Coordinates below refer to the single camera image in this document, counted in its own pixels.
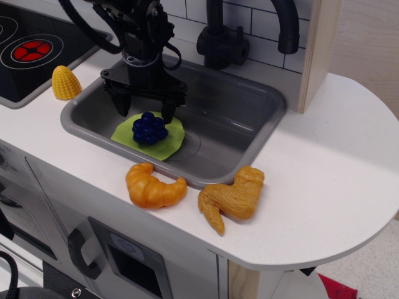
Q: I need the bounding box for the white control knob panel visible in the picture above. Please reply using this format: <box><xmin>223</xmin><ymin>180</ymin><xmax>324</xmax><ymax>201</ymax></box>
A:
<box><xmin>1</xmin><ymin>140</ymin><xmax>31</xmax><ymax>183</ymax></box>

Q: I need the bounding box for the black braided cable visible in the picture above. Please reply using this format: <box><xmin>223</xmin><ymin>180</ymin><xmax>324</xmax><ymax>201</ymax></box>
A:
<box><xmin>0</xmin><ymin>250</ymin><xmax>20</xmax><ymax>299</ymax></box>

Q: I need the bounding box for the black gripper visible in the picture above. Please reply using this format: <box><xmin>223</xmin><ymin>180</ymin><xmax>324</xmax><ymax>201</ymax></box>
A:
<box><xmin>100</xmin><ymin>54</ymin><xmax>187</xmax><ymax>124</ymax></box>

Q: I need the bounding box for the black toy faucet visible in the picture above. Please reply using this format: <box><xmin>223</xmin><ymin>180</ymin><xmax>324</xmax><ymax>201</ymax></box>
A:
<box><xmin>196</xmin><ymin>1</ymin><xmax>300</xmax><ymax>70</ymax></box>

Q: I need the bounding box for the blue toy blueberry cluster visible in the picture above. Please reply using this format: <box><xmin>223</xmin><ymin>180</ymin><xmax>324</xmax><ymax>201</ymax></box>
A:
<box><xmin>132</xmin><ymin>112</ymin><xmax>168</xmax><ymax>145</ymax></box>

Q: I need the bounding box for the orange toy croissant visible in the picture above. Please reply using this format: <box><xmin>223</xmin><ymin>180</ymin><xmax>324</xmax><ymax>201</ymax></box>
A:
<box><xmin>125</xmin><ymin>163</ymin><xmax>187</xmax><ymax>209</ymax></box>

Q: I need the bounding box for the wooden side post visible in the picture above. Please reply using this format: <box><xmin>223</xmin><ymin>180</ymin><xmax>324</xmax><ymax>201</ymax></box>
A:
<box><xmin>297</xmin><ymin>0</ymin><xmax>343</xmax><ymax>113</ymax></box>

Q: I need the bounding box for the black oven door handle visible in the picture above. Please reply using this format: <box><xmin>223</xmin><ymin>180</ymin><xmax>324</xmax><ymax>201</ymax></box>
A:
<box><xmin>67</xmin><ymin>229</ymin><xmax>101</xmax><ymax>280</ymax></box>

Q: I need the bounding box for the toy fried chicken wing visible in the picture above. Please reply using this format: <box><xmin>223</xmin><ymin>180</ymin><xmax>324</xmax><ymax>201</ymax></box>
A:
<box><xmin>198</xmin><ymin>166</ymin><xmax>265</xmax><ymax>236</ymax></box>

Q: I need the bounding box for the grey plastic sink basin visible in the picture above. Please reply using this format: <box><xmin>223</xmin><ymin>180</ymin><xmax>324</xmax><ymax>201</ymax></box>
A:
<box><xmin>60</xmin><ymin>61</ymin><xmax>287</xmax><ymax>189</ymax></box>

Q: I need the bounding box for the red cloth piece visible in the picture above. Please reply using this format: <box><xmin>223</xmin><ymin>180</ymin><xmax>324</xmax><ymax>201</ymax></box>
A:
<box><xmin>319</xmin><ymin>274</ymin><xmax>358</xmax><ymax>299</ymax></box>

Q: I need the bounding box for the yellow toy corn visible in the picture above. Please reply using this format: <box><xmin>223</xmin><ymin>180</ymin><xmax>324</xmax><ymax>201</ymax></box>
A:
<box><xmin>52</xmin><ymin>65</ymin><xmax>82</xmax><ymax>100</ymax></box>

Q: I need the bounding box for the black toy stovetop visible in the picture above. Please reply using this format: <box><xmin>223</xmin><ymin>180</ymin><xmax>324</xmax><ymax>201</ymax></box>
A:
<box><xmin>1</xmin><ymin>2</ymin><xmax>99</xmax><ymax>109</ymax></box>

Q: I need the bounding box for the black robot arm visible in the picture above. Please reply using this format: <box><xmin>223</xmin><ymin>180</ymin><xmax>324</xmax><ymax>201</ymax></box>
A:
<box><xmin>60</xmin><ymin>0</ymin><xmax>187</xmax><ymax>124</ymax></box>

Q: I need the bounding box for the green paper plate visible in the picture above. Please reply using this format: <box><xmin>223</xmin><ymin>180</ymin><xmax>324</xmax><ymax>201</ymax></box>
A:
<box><xmin>111</xmin><ymin>112</ymin><xmax>185</xmax><ymax>161</ymax></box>

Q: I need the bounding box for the white toy oven door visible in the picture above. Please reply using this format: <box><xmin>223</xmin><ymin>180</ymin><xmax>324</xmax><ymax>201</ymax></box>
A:
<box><xmin>27</xmin><ymin>158</ymin><xmax>219</xmax><ymax>298</ymax></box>

